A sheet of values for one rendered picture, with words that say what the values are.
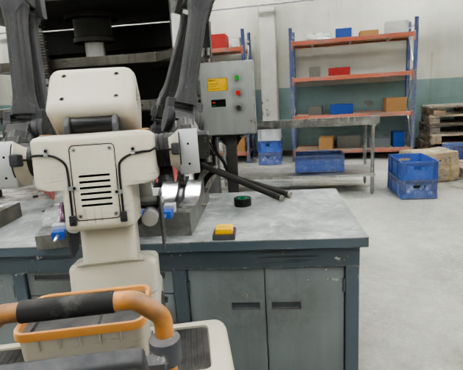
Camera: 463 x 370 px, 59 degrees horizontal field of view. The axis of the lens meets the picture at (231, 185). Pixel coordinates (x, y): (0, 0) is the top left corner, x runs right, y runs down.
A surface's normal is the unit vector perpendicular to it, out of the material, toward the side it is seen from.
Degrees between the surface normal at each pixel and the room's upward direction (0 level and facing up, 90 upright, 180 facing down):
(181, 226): 90
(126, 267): 82
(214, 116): 90
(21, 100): 81
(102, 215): 82
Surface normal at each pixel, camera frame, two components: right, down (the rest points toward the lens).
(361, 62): -0.22, 0.23
